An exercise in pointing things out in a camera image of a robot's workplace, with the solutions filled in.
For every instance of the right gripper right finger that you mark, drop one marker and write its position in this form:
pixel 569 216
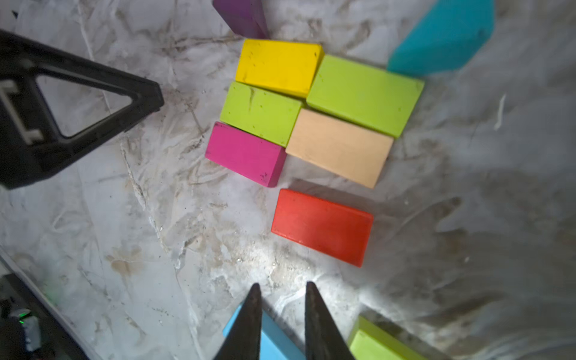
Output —
pixel 322 337

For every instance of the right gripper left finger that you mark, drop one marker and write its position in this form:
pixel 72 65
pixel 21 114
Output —
pixel 243 340

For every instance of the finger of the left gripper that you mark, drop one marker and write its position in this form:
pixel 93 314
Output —
pixel 57 107

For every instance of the light blue rectangular block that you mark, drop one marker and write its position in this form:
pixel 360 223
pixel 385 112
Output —
pixel 274 343

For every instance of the lime green block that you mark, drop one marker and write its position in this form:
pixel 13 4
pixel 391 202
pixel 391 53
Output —
pixel 367 96
pixel 262 113
pixel 368 341

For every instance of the red rectangular block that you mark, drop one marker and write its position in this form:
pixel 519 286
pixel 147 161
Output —
pixel 333 229

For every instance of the magenta rectangular block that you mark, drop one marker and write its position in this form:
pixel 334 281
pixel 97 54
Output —
pixel 254 158

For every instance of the natural wood block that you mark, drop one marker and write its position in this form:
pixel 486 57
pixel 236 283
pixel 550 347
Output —
pixel 350 151

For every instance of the purple triangular block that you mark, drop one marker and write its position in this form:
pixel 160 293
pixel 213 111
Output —
pixel 244 17

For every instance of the teal triangular block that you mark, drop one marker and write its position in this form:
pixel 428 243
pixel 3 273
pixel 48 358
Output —
pixel 445 39

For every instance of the yellow rectangular block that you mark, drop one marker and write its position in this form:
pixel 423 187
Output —
pixel 280 66

